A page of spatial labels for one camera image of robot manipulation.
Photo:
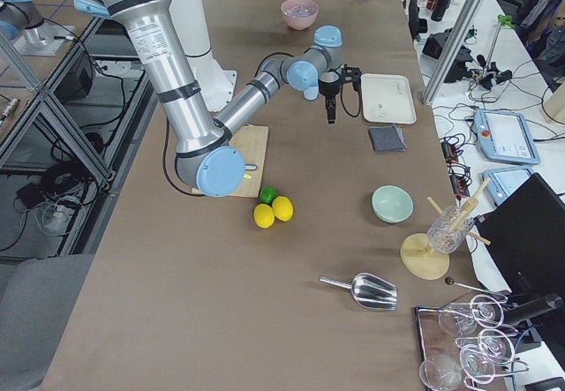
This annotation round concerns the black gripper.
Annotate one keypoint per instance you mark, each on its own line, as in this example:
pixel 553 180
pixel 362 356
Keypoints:
pixel 328 89

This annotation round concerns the clear glass mug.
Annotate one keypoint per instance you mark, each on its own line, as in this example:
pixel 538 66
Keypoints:
pixel 442 236

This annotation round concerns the green lime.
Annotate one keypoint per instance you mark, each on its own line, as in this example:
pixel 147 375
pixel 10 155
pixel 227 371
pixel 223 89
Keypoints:
pixel 268 194

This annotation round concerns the light blue plastic cup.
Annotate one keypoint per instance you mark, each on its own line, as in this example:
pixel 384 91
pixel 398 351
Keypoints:
pixel 311 93

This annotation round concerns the wine glass rack tray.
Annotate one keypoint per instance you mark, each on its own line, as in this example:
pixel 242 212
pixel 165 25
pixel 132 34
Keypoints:
pixel 467 345

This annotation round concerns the yellow lemon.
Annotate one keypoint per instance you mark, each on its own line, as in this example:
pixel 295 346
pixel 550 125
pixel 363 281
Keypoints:
pixel 263 216
pixel 283 208

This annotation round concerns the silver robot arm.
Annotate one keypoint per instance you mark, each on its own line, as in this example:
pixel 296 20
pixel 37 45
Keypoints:
pixel 205 160
pixel 17 16

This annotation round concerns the wooden cup tree stand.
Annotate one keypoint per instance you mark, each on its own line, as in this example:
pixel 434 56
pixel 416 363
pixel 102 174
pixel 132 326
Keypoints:
pixel 426 255

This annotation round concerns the cream rabbit serving tray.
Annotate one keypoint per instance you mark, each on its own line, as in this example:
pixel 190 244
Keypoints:
pixel 387 99

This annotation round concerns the steel ice scoop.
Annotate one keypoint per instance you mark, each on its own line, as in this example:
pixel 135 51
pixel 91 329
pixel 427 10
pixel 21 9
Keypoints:
pixel 368 290

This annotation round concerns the grey folded cloth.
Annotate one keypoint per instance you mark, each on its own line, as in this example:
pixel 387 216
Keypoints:
pixel 387 138

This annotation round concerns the pink bowl of ice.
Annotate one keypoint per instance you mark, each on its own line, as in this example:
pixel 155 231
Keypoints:
pixel 299 14

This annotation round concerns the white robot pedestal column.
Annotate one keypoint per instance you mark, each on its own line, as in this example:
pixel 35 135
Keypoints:
pixel 217 85

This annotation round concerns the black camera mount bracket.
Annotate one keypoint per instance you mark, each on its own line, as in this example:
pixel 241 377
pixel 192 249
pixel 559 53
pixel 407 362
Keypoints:
pixel 351 75

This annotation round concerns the mint green bowl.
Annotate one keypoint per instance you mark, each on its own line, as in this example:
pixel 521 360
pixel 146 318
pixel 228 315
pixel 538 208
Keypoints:
pixel 392 204

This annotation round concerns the bamboo cutting board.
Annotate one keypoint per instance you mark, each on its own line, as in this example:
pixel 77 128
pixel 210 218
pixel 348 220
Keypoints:
pixel 251 142

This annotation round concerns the black monitor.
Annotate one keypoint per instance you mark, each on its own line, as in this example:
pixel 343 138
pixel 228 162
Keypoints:
pixel 527 238

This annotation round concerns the blue teach pendant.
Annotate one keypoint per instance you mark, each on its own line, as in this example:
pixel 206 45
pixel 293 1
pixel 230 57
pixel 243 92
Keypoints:
pixel 505 137
pixel 503 182

